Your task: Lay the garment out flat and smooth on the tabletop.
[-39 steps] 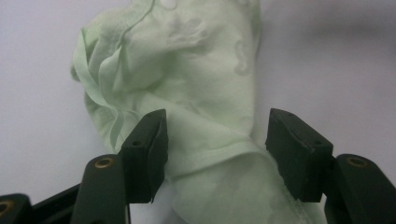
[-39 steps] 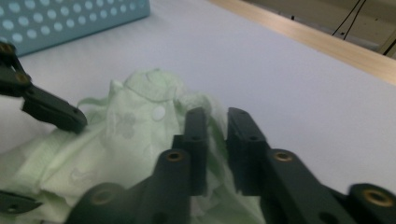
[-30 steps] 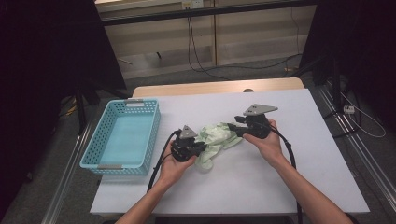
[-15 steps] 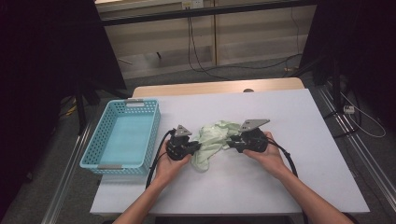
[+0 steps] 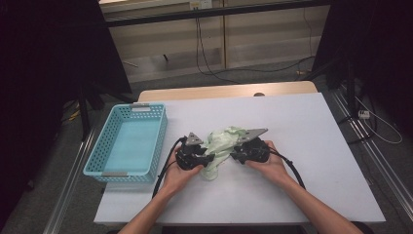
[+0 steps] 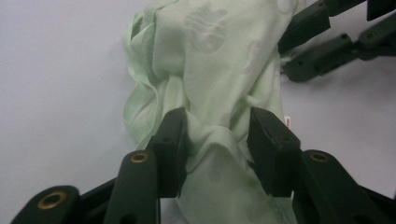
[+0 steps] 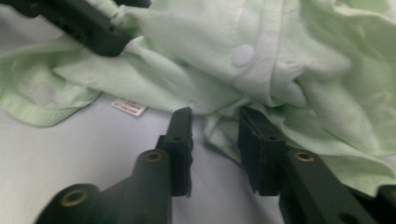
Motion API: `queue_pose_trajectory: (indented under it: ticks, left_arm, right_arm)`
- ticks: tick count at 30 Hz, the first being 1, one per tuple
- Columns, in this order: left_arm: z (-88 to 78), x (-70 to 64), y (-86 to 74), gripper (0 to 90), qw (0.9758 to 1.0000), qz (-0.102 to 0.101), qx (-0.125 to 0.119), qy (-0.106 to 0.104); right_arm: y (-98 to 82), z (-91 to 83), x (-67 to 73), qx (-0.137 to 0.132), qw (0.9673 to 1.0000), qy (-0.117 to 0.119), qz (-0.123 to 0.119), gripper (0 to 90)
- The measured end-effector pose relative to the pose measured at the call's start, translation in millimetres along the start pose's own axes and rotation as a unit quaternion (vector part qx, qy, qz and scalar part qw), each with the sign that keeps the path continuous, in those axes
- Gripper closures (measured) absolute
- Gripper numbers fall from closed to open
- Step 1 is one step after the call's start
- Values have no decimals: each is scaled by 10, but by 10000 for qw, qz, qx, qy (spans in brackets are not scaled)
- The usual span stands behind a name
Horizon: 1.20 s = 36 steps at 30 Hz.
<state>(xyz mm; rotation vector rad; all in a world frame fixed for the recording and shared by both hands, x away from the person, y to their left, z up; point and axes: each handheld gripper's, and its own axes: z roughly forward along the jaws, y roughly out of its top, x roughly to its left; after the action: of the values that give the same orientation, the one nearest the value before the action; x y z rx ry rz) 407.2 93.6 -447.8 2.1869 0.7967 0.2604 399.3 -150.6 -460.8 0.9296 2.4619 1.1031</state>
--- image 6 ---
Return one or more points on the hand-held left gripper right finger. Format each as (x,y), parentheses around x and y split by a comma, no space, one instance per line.
(274,149)

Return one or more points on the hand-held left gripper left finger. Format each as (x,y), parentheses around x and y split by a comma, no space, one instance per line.
(171,149)

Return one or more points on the light green baby shirt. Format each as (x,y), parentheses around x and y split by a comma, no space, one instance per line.
(218,77)

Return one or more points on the white table cover sheet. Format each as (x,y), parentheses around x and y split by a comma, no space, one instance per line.
(62,93)

